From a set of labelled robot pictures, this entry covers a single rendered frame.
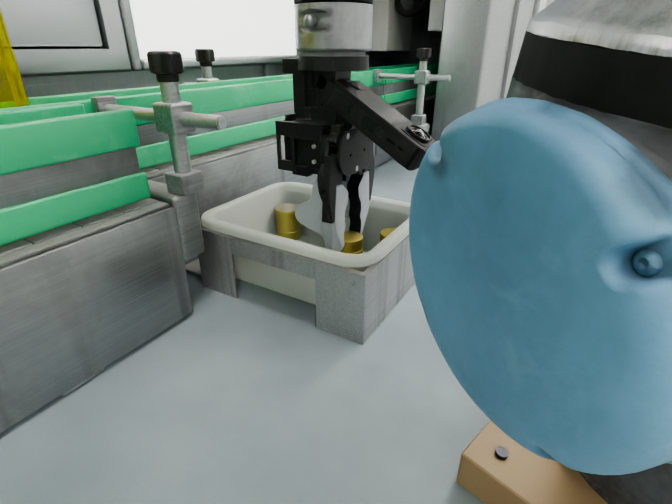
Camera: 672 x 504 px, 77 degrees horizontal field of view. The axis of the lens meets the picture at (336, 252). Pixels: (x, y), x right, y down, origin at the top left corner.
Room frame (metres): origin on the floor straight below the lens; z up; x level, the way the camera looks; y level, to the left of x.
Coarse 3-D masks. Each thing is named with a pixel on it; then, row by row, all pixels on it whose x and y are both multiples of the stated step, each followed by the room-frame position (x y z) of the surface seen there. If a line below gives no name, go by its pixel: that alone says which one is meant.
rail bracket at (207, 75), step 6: (198, 54) 0.70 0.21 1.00; (204, 54) 0.70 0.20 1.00; (210, 54) 0.70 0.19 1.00; (198, 60) 0.70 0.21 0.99; (204, 60) 0.70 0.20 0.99; (210, 60) 0.70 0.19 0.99; (204, 66) 0.70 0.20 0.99; (210, 66) 0.71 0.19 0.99; (204, 72) 0.70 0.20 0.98; (210, 72) 0.71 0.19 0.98; (198, 78) 0.71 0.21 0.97; (204, 78) 0.70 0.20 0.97; (210, 78) 0.70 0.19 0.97; (216, 78) 0.71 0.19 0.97
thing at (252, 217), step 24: (264, 192) 0.54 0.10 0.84; (288, 192) 0.57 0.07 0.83; (216, 216) 0.46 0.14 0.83; (240, 216) 0.49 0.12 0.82; (264, 216) 0.53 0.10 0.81; (384, 216) 0.49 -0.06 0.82; (408, 216) 0.48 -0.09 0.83; (264, 240) 0.39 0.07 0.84; (288, 240) 0.38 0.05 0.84; (312, 240) 0.53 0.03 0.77; (384, 240) 0.38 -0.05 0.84; (336, 264) 0.34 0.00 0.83; (360, 264) 0.34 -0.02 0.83
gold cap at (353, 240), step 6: (348, 234) 0.45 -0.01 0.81; (354, 234) 0.45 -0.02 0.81; (360, 234) 0.45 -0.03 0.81; (348, 240) 0.44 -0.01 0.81; (354, 240) 0.44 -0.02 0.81; (360, 240) 0.44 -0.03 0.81; (348, 246) 0.43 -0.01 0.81; (354, 246) 0.43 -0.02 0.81; (360, 246) 0.44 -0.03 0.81; (342, 252) 0.44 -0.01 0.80; (348, 252) 0.43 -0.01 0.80; (354, 252) 0.43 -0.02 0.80; (360, 252) 0.44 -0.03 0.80
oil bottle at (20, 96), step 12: (0, 12) 0.41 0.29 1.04; (0, 24) 0.41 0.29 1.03; (0, 36) 0.40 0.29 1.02; (0, 48) 0.40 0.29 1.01; (12, 48) 0.41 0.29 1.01; (0, 60) 0.40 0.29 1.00; (12, 60) 0.41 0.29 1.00; (0, 72) 0.40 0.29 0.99; (12, 72) 0.40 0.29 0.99; (0, 84) 0.39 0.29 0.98; (12, 84) 0.40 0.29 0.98; (0, 96) 0.39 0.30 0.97; (12, 96) 0.40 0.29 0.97; (24, 96) 0.41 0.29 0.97
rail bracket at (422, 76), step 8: (424, 48) 0.94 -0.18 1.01; (424, 56) 0.94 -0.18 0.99; (424, 64) 0.94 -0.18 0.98; (376, 72) 0.99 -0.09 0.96; (416, 72) 0.94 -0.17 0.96; (424, 72) 0.93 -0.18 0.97; (376, 80) 0.99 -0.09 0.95; (416, 80) 0.94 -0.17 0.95; (424, 80) 0.93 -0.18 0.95; (432, 80) 0.93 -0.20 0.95; (440, 80) 0.92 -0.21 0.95; (448, 80) 0.91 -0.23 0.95; (424, 88) 0.94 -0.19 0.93; (416, 104) 0.95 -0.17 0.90; (416, 112) 0.94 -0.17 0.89; (416, 120) 0.94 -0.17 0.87; (424, 120) 0.94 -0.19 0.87; (424, 128) 0.93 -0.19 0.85; (376, 152) 0.97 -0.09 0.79
